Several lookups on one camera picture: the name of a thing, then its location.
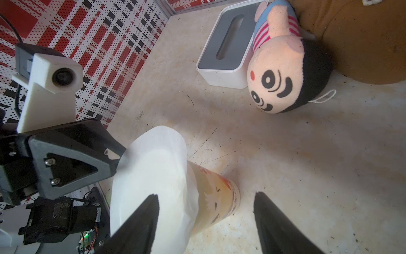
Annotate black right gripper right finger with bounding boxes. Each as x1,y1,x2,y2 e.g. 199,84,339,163
253,192,323,254

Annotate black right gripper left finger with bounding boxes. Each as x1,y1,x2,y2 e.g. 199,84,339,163
95,194,160,254

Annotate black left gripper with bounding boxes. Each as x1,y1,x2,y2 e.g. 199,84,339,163
1,119,126,206

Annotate paper milk tea cup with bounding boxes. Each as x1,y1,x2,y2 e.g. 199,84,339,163
188,162,241,235

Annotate green circuit board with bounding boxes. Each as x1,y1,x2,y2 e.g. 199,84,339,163
76,227,98,254

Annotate plush doll lying on table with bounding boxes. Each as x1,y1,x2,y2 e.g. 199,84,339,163
247,1,336,114

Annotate brown plush teddy bear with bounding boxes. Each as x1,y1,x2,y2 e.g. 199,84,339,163
290,0,406,85

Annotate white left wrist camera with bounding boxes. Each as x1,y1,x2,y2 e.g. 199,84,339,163
12,42,83,133

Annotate black left camera cable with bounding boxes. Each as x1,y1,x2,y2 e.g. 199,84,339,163
0,12,24,118

